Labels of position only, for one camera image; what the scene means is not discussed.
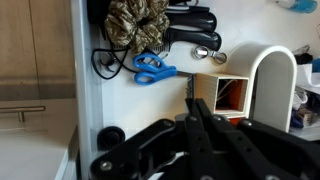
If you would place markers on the black hair brush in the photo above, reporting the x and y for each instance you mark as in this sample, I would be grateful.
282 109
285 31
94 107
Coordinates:
196 20

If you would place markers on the small metal scissors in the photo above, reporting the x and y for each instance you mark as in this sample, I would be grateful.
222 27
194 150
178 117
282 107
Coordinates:
201 52

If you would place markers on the white open drawer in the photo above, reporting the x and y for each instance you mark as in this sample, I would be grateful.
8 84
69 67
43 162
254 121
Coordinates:
133 106

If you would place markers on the white arched drawer divider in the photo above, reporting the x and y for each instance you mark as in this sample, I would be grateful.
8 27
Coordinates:
256 50

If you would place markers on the white closed drawer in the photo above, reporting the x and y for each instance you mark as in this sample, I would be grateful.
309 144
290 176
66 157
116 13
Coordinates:
60 111

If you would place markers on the blue plastic item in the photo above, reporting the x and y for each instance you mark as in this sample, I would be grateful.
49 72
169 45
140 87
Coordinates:
300 5

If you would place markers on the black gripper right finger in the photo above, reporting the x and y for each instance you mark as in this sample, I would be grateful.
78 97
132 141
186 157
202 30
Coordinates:
253 146

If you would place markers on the camouflage fabric scrunchie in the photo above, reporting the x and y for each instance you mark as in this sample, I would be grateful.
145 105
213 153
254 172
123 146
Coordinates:
136 23

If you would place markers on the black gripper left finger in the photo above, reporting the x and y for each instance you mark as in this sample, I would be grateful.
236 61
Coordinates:
193 140

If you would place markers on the black round knob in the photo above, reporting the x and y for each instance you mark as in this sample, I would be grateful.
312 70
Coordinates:
111 137

